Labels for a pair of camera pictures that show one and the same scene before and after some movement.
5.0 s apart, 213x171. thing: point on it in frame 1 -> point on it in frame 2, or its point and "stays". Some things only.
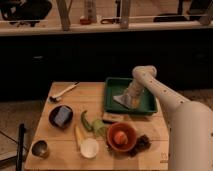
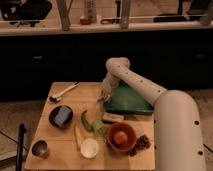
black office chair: x=20 y=12 stays
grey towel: x=124 y=100 -> x=102 y=99
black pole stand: x=20 y=147 stays
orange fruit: x=121 y=138 stays
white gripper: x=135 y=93 -> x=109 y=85
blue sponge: x=62 y=116 stays
